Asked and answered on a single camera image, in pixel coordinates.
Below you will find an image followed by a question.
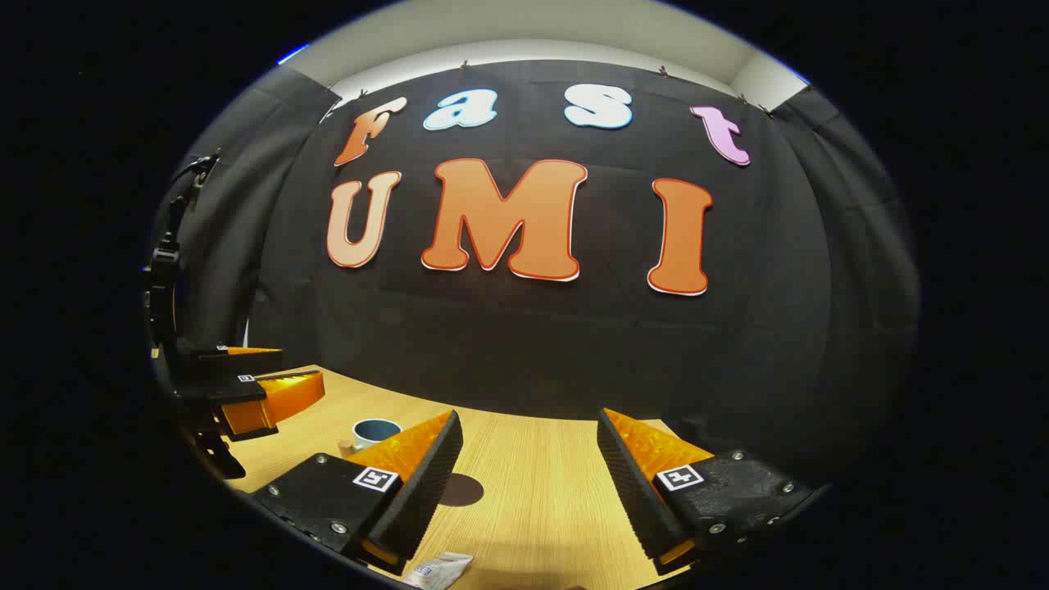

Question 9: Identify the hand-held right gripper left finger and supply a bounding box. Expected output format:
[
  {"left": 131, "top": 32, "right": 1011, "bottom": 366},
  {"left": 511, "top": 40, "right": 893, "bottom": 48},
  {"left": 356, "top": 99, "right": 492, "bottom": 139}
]
[{"left": 250, "top": 410, "right": 465, "bottom": 576}]

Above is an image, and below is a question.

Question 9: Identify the pale blue cup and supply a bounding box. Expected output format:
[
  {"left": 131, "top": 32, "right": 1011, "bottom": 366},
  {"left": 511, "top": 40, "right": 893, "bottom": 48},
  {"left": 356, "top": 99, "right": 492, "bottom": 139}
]
[{"left": 352, "top": 419, "right": 403, "bottom": 450}]

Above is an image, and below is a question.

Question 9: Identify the dark brown round coaster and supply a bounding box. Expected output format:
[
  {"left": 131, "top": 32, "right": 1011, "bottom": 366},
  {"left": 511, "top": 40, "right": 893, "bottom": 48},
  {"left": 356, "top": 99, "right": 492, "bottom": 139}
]
[{"left": 438, "top": 474, "right": 485, "bottom": 507}]

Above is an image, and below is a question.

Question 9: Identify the white toothpaste tube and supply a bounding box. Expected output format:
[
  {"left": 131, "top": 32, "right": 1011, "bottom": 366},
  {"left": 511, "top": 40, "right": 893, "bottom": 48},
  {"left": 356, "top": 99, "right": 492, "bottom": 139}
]
[{"left": 402, "top": 551, "right": 475, "bottom": 590}]

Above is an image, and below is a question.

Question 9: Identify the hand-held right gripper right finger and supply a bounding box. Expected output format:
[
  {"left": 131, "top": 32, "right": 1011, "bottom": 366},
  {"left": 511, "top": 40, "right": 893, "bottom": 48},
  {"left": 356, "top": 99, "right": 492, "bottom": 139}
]
[{"left": 596, "top": 407, "right": 830, "bottom": 576}]

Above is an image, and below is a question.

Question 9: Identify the black backdrop cloth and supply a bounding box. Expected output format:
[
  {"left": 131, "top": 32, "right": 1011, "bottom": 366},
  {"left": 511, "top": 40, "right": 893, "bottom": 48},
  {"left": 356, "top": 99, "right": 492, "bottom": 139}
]
[{"left": 244, "top": 59, "right": 829, "bottom": 460}]

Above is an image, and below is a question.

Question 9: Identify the wooden desktop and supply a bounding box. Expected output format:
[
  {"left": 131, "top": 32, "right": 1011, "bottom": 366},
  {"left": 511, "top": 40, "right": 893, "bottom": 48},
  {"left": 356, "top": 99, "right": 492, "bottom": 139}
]
[{"left": 221, "top": 365, "right": 697, "bottom": 590}]

